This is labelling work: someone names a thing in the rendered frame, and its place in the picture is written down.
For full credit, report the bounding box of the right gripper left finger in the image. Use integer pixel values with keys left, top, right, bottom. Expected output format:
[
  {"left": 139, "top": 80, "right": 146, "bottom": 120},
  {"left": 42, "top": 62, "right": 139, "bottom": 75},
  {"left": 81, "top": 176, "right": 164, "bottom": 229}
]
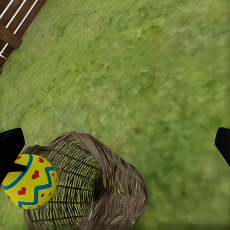
[{"left": 0, "top": 127, "right": 25, "bottom": 184}]

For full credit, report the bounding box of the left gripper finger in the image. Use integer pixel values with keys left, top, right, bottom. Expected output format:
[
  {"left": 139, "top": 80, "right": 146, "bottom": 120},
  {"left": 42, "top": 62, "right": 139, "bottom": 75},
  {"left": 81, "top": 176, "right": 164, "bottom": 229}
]
[{"left": 9, "top": 163, "right": 27, "bottom": 172}]

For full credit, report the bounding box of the wicker basket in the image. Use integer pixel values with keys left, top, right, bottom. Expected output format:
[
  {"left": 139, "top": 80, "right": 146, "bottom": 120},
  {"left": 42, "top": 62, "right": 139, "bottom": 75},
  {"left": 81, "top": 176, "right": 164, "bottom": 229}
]
[{"left": 21, "top": 131, "right": 148, "bottom": 230}]

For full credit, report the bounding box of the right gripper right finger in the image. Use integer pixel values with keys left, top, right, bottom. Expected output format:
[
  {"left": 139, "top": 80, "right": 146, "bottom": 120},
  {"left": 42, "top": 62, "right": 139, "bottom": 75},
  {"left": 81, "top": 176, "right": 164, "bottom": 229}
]
[{"left": 215, "top": 127, "right": 230, "bottom": 166}]

